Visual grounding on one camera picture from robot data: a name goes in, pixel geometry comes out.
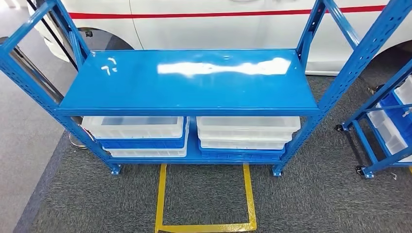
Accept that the blue metal shelf rack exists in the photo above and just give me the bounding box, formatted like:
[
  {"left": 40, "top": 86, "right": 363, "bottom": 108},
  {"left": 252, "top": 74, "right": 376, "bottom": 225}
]
[
  {"left": 334, "top": 58, "right": 412, "bottom": 180},
  {"left": 0, "top": 0, "right": 412, "bottom": 178}
]

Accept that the blue plastic bin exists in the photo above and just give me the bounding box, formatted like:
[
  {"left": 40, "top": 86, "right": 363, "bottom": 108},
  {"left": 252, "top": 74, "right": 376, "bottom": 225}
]
[
  {"left": 379, "top": 91, "right": 412, "bottom": 137},
  {"left": 197, "top": 140, "right": 287, "bottom": 162}
]

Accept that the yellow floor tape square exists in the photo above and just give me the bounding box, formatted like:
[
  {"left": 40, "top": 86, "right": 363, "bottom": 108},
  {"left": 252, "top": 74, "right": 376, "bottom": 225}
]
[{"left": 154, "top": 163, "right": 258, "bottom": 233}]

